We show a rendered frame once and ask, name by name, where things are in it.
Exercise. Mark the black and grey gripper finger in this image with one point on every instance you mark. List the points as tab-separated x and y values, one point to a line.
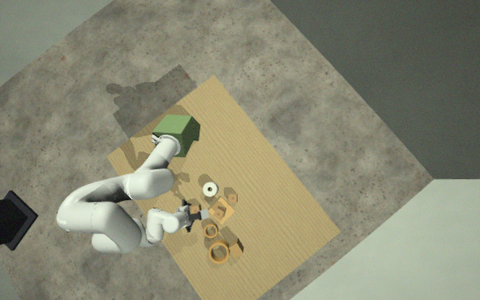
185	203
189	229

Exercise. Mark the tan wooden ring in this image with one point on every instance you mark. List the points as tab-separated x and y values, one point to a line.
216	259

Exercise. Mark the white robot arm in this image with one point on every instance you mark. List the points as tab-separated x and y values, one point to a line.
78	215

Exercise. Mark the tan hollow ring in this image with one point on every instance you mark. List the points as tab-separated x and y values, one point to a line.
206	232

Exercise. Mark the light tan square board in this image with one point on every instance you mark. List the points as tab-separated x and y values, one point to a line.
229	210

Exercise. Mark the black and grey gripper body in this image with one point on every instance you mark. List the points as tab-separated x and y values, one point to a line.
186	209

